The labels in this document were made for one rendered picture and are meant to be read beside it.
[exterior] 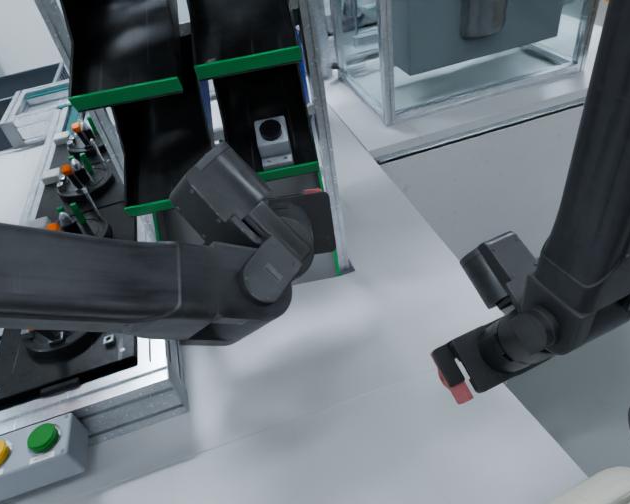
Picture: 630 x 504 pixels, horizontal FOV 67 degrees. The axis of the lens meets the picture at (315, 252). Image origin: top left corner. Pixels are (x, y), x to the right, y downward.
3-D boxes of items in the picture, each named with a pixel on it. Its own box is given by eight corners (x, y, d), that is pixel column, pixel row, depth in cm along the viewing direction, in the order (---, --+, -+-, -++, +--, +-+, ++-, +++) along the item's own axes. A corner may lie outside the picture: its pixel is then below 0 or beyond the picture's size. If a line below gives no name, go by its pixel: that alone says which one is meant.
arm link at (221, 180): (215, 346, 39) (270, 312, 33) (108, 249, 37) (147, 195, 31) (281, 260, 48) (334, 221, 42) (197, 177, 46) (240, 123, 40)
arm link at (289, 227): (280, 299, 40) (329, 253, 39) (220, 241, 39) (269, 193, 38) (283, 277, 47) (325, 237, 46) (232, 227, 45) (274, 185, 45)
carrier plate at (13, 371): (139, 362, 78) (134, 354, 77) (-11, 411, 75) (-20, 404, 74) (138, 271, 96) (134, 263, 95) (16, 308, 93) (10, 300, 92)
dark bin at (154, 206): (220, 200, 68) (205, 171, 61) (131, 218, 68) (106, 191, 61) (206, 58, 79) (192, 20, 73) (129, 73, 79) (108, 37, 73)
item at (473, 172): (620, 257, 206) (694, 56, 150) (383, 338, 192) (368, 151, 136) (523, 181, 257) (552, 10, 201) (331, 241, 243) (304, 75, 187)
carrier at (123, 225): (138, 266, 97) (112, 218, 89) (18, 303, 94) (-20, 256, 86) (137, 205, 115) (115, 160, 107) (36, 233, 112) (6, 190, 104)
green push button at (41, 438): (60, 449, 68) (53, 443, 67) (31, 459, 68) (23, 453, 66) (63, 425, 71) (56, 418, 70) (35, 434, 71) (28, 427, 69)
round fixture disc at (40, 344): (105, 342, 80) (99, 334, 79) (20, 369, 78) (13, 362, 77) (108, 288, 91) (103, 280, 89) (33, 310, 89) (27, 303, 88)
